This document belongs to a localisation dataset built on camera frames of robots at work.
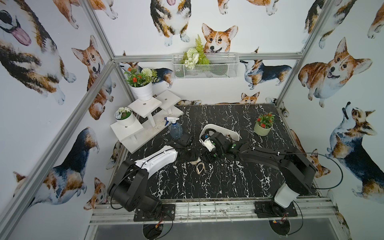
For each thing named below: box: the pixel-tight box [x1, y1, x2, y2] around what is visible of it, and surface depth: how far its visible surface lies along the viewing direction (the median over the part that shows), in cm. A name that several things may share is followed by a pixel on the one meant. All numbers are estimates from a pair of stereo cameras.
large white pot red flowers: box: [124, 67, 160, 101], surface depth 88 cm
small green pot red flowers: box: [253, 112, 276, 137], surface depth 99 cm
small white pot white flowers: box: [114, 107, 135, 127], surface depth 87 cm
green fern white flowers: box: [180, 34, 210, 70], surface depth 82 cm
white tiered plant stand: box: [110, 90, 184, 154], surface depth 98 cm
